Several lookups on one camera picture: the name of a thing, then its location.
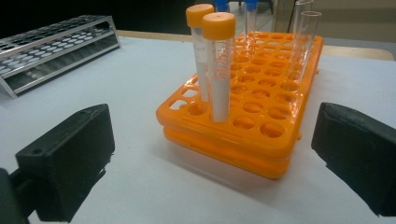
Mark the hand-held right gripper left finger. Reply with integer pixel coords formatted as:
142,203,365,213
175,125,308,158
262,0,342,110
15,103,116,223

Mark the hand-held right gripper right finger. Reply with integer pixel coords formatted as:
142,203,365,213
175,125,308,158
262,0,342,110
311,102,396,217

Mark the orange plastic test tube rack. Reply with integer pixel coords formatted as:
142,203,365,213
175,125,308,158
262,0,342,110
155,31,325,180

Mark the silver metal test tube rack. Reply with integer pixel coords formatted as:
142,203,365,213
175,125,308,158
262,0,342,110
0,14,121,99

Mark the clear glass test tube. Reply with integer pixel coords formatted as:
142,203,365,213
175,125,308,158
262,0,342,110
288,10,322,91
292,0,315,73

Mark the orange-capped test tube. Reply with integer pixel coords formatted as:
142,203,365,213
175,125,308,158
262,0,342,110
185,3,216,103
201,11,236,123

